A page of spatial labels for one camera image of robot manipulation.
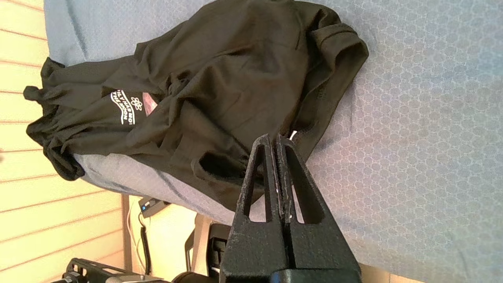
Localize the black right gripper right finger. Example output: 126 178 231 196
275 134 361 272

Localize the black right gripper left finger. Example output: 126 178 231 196
220 134 291 281

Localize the black moon print t-shirt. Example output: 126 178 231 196
24 0 369 211

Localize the beige bed base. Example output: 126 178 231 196
360 263 427 283

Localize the black power adapter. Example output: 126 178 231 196
138 197 170 219

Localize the blue bed sheet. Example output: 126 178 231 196
43 0 503 283

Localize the black coiled cable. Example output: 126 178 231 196
140 220 153 276

